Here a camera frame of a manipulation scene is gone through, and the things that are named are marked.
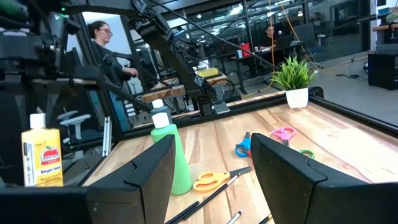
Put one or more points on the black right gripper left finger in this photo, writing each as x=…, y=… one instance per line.
x=155, y=174

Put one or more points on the person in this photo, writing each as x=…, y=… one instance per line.
x=102, y=56
x=268, y=40

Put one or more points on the long black paintbrush silver ferrule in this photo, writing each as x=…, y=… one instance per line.
x=183, y=213
x=214, y=195

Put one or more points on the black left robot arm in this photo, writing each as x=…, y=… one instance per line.
x=174, y=46

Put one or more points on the red container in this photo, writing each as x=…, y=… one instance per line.
x=245, y=50

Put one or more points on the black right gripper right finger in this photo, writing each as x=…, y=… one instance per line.
x=280, y=186

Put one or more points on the white stool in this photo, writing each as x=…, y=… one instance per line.
x=76, y=119

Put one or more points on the green paint bottle white cap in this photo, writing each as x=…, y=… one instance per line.
x=183, y=174

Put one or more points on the wooden workbench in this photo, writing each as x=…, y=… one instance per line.
x=161, y=93

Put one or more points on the yellow pad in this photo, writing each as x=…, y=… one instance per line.
x=207, y=72

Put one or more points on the green plant white pot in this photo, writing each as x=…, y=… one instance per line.
x=297, y=98

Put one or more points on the silver aluminium bar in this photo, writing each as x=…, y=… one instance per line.
x=107, y=137

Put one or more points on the dark teal paint bottle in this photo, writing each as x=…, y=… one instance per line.
x=166, y=113

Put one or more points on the yellow paint bottle white cap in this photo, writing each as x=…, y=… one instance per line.
x=42, y=161

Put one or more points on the black cabinet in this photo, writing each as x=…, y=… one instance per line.
x=384, y=71

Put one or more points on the black paintbrush gold ferrule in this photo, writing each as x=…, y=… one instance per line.
x=265, y=218

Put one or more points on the dark equipment rig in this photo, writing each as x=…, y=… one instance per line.
x=25, y=46

